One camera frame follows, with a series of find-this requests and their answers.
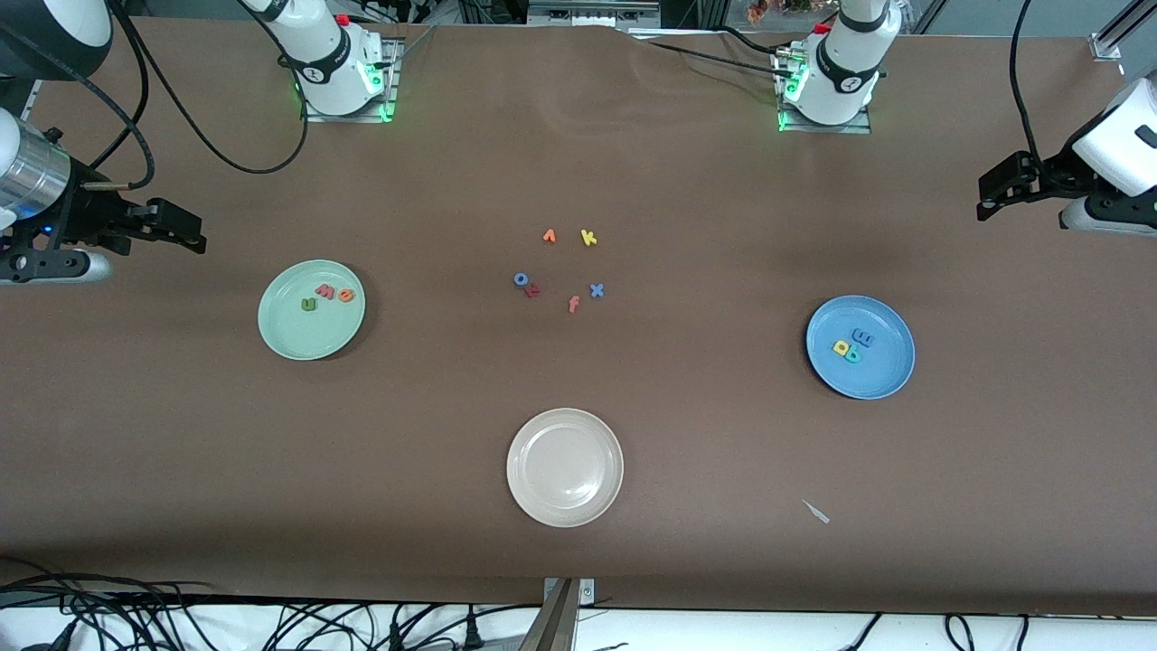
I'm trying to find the black cable tangle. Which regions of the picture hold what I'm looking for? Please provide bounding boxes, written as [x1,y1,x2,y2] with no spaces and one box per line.
[0,556,543,651]

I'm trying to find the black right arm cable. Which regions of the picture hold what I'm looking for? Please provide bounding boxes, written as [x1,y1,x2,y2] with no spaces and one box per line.
[80,0,313,191]

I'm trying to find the aluminium profile bar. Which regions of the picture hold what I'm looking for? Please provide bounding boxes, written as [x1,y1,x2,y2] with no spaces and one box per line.
[518,579,579,651]

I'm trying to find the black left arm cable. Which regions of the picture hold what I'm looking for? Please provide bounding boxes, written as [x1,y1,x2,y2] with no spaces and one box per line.
[1011,0,1054,173]

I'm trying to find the green round plate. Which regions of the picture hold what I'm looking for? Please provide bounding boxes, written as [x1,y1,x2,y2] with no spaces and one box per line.
[258,259,367,362]

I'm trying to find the aluminium corner frame post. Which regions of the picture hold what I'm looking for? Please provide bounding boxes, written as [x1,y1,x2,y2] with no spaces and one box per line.
[1089,0,1157,62]

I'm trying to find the blue round plate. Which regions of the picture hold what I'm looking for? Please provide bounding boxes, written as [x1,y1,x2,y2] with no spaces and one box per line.
[805,295,917,401]

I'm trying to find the beige round plate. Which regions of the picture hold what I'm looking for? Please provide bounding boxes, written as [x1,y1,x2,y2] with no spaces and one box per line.
[506,408,626,529]

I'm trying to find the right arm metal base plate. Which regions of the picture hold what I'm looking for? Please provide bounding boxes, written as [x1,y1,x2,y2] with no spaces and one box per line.
[303,36,403,123]

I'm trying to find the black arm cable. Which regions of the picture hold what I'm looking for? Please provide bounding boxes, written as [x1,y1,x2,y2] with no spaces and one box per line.
[1011,0,1054,173]
[80,0,313,191]

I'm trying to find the small metal bracket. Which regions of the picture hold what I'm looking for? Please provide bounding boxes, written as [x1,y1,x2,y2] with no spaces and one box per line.
[542,579,596,607]

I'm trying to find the grey metal background rack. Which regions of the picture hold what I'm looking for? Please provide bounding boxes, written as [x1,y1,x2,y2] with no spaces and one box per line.
[527,0,663,28]

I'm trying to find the thin black base cable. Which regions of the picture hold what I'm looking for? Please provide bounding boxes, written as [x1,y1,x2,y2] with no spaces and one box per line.
[646,25,796,78]

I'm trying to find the orange artificial flowers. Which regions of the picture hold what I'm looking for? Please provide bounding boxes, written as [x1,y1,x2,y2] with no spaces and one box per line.
[746,0,814,24]

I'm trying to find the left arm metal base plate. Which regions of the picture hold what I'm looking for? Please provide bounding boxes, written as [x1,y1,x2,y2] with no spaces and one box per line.
[773,45,876,135]

